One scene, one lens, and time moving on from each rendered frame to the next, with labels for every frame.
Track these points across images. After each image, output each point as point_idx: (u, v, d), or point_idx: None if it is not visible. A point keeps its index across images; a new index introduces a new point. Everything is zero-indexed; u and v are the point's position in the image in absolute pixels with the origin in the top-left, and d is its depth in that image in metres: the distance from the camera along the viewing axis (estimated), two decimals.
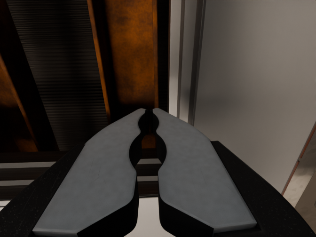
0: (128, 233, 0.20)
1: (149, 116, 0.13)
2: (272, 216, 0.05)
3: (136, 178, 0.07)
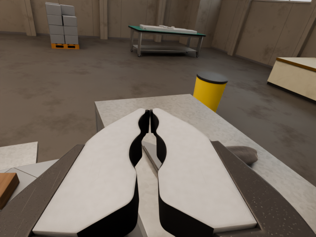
0: None
1: (149, 116, 0.13)
2: (272, 216, 0.05)
3: (136, 178, 0.07)
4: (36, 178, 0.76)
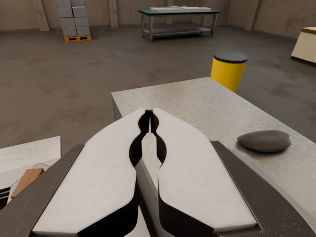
0: None
1: (149, 116, 0.13)
2: (272, 216, 0.05)
3: (136, 178, 0.07)
4: None
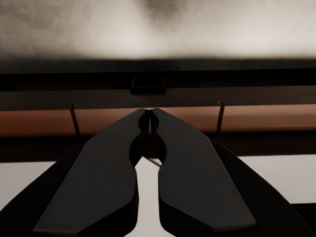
0: None
1: (149, 116, 0.13)
2: (272, 216, 0.05)
3: (136, 178, 0.07)
4: None
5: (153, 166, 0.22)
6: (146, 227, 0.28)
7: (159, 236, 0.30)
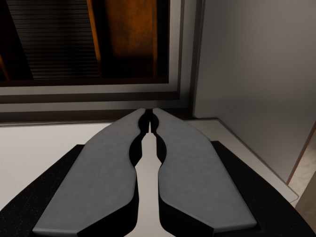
0: None
1: (149, 116, 0.13)
2: (272, 216, 0.05)
3: (136, 178, 0.07)
4: None
5: None
6: None
7: None
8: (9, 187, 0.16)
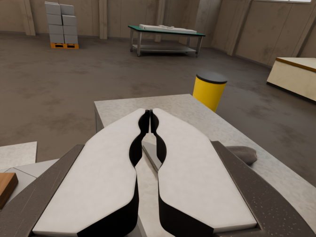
0: None
1: (149, 116, 0.13)
2: (272, 216, 0.05)
3: (136, 178, 0.07)
4: (35, 178, 0.76)
5: None
6: None
7: None
8: None
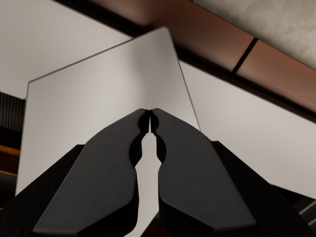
0: None
1: (149, 116, 0.13)
2: (272, 216, 0.05)
3: (136, 178, 0.07)
4: None
5: (178, 75, 0.16)
6: None
7: None
8: None
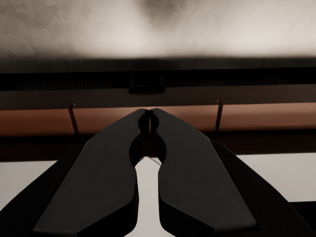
0: None
1: (149, 116, 0.13)
2: (272, 216, 0.05)
3: (136, 178, 0.07)
4: None
5: None
6: (155, 232, 0.29)
7: None
8: None
